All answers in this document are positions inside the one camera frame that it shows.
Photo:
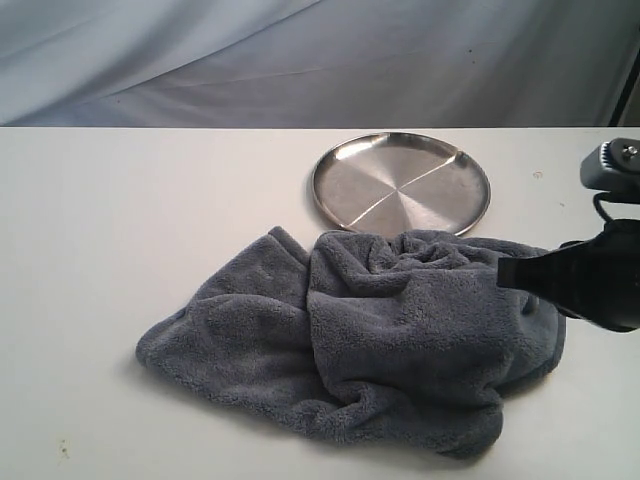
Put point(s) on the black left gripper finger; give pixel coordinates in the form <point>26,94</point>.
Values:
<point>531,274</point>

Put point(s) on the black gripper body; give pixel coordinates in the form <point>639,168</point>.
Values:
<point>598,280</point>

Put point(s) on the grey fleece towel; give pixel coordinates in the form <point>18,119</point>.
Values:
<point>364,340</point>

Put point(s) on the grey backdrop cloth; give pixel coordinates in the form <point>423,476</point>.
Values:
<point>314,64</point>

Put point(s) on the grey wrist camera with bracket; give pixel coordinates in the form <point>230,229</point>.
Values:
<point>612,167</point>

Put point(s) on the round stainless steel plate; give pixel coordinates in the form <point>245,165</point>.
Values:
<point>392,182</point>

